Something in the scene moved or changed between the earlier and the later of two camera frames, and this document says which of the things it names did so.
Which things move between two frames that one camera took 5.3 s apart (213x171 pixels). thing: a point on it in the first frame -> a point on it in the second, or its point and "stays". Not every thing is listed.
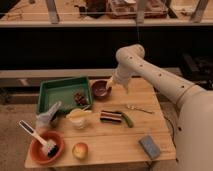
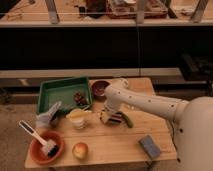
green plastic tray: [62, 91] stays
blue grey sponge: [150, 147] stays
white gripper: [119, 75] -> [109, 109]
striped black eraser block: [111, 117] stays
